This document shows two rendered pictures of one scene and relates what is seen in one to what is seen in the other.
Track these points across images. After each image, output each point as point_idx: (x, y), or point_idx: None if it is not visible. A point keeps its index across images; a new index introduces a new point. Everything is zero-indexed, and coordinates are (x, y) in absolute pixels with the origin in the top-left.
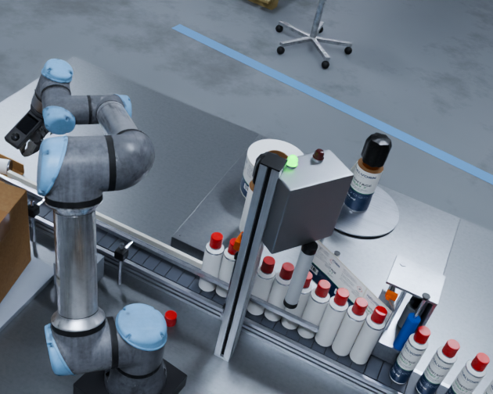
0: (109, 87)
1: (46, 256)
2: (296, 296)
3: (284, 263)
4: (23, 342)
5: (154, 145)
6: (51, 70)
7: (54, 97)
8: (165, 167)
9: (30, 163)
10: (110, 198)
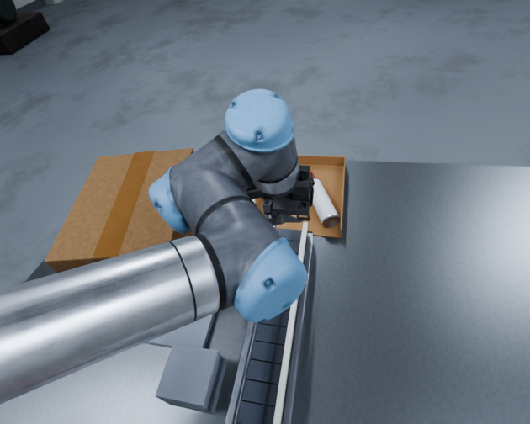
0: None
1: (225, 325)
2: None
3: None
4: (99, 366)
5: None
6: (230, 108)
7: (191, 157)
8: (500, 406)
9: (359, 234)
10: (363, 351)
